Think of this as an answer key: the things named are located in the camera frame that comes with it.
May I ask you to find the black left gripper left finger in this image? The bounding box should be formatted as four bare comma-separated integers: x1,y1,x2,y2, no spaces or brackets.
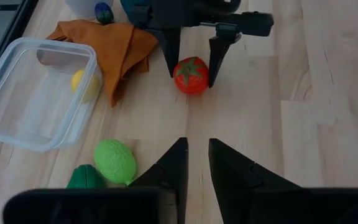
128,136,189,224

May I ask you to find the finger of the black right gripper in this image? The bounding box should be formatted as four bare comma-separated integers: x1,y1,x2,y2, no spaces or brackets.
208,23,242,89
157,26,183,79

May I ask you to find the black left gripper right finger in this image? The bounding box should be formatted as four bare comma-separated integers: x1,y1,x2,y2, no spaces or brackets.
208,138,306,224

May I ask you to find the red toy tomato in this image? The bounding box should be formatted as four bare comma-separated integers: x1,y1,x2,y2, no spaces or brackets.
172,56,211,96

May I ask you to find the oval light green toy fruit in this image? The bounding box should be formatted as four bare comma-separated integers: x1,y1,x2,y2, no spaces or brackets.
93,138,138,187

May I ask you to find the blue toy piece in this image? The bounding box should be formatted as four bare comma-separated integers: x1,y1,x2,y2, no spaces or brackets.
93,1,116,26

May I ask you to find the yellow toy lemon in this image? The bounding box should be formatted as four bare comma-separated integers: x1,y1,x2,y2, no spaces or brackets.
70,68,101,104

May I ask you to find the dark green toy pepper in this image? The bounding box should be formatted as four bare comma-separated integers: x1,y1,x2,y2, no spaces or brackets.
66,164,107,190

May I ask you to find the clear plastic tupperware container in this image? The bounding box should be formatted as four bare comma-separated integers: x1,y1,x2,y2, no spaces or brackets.
0,37,104,153

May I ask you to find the dark green cloth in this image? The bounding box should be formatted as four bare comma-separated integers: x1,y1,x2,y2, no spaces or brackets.
119,0,155,30

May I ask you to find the orange cloth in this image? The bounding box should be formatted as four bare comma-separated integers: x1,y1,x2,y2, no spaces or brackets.
46,19,159,108

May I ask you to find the black aluminium rig frame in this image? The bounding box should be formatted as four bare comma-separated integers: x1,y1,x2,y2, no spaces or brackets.
0,0,40,88

